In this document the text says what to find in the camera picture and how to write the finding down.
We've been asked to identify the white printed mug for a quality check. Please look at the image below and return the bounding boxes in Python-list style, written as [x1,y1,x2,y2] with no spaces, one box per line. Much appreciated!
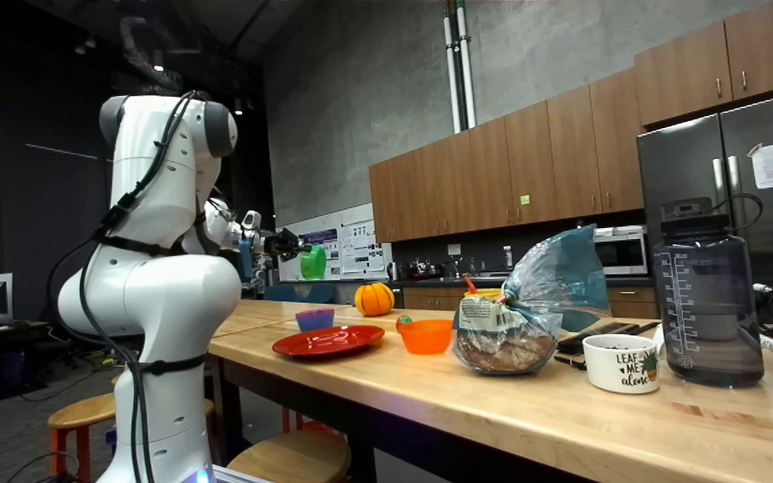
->
[580,334,663,397]

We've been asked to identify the purple plastic bowl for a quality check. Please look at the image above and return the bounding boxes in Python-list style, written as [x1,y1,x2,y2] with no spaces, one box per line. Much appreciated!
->
[292,307,339,337]

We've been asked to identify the orange pumpkin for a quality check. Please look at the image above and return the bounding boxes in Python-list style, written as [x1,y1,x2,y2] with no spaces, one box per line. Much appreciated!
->
[353,283,397,319]

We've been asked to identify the red plate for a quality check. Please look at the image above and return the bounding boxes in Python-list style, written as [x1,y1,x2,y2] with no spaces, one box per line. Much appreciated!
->
[272,323,388,363]

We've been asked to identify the wide wooden lower cabinet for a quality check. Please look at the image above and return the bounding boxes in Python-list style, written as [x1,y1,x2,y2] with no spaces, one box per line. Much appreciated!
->
[397,283,462,312]

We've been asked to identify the narrow wooden lower cabinet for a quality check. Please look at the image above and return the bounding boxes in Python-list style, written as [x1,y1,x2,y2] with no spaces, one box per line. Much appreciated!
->
[607,286,660,319]

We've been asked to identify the wooden table holding dishes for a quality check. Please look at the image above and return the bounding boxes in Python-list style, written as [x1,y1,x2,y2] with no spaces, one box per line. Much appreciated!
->
[205,299,773,483]

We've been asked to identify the red metal stool legs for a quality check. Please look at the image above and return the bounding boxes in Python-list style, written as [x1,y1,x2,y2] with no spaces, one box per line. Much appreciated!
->
[278,405,341,440]

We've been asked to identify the clear plastic bag of food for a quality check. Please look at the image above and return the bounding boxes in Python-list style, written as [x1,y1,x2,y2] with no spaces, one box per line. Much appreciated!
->
[452,224,613,378]

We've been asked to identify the wooden cabinet above refrigerator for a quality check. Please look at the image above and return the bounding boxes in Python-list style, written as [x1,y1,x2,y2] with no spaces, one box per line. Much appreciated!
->
[635,0,773,131]

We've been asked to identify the long wooden upper cabinets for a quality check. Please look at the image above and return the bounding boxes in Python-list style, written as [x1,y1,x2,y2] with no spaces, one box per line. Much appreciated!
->
[369,68,648,248]

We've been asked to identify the stainless steel refrigerator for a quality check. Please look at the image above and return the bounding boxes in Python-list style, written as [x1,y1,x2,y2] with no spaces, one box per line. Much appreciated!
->
[636,84,773,307]

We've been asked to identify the grey wall pipes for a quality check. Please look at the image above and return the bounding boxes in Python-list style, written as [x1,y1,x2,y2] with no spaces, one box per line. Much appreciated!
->
[441,0,478,137]

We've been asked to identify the green plastic bowl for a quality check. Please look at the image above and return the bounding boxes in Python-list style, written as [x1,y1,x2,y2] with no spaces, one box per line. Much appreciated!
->
[299,244,331,286]

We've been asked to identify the white wall poster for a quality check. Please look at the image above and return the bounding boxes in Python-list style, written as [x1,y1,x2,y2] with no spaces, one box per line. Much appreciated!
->
[274,201,394,286]

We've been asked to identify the orange plastic bowl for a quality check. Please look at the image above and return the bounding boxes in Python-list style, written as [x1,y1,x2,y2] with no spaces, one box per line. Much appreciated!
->
[394,318,456,358]

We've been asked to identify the silver microwave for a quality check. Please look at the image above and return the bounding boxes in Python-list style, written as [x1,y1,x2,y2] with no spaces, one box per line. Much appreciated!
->
[590,224,654,280]

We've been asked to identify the wooden stool with red legs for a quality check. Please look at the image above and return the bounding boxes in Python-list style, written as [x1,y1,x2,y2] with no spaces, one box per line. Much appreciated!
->
[47,393,216,483]

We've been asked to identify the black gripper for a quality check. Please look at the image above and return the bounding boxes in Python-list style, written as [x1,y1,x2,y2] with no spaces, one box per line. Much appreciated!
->
[262,225,311,264]

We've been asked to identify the round wooden stool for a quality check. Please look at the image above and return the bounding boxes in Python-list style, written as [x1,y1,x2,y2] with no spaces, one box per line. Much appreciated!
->
[229,431,356,483]

